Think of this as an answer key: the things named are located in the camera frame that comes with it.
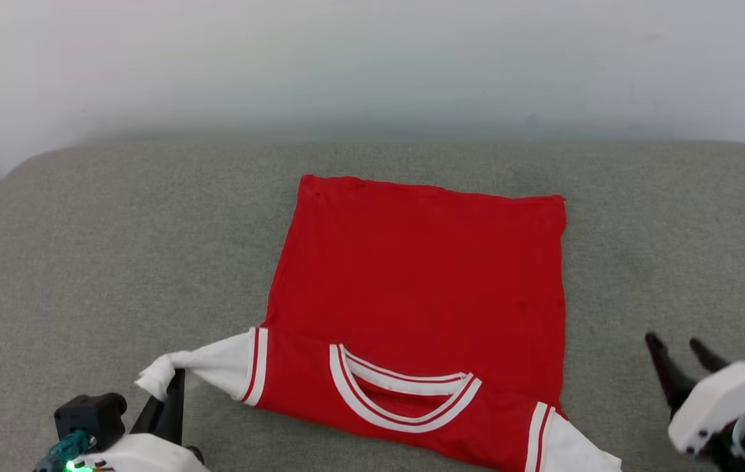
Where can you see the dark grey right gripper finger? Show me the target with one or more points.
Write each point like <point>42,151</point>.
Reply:
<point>673,380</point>
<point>707,356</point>

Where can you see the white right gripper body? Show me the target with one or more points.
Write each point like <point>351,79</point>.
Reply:
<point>726,400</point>

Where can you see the grey fabric sofa cushion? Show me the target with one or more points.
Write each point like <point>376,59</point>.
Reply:
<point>117,262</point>

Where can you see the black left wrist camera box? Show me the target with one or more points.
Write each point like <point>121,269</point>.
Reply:
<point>92,414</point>

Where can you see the red white-trimmed jersey shirt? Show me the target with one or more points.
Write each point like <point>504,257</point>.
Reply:
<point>412,288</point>

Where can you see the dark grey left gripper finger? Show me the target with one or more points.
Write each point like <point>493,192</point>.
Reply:
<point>177,406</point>
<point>155,419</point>

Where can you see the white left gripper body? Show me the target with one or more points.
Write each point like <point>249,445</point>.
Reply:
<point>143,455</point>

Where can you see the teal left camera connector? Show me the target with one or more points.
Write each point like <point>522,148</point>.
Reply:
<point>67,449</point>

